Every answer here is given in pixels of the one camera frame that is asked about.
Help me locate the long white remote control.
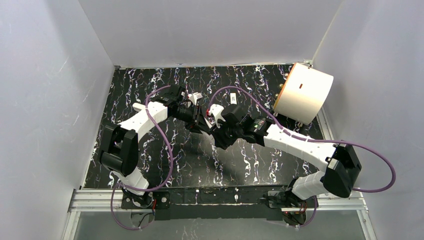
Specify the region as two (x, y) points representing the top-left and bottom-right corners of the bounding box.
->
(230, 92), (237, 105)

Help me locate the white round stool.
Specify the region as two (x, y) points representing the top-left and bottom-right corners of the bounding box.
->
(272, 63), (334, 125)

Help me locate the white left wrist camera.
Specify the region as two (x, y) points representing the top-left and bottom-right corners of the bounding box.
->
(186, 92), (203, 107)

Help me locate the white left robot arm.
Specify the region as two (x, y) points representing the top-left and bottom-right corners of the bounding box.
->
(98, 85), (215, 196)

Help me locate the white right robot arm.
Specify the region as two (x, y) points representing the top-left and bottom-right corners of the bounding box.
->
(208, 104), (362, 200)

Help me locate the small white plastic object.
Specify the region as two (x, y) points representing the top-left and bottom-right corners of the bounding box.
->
(132, 102), (146, 112)

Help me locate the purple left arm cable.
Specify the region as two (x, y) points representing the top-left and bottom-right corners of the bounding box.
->
(110, 85), (175, 232)

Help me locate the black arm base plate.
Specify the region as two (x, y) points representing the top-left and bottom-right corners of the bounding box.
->
(120, 185), (316, 224)

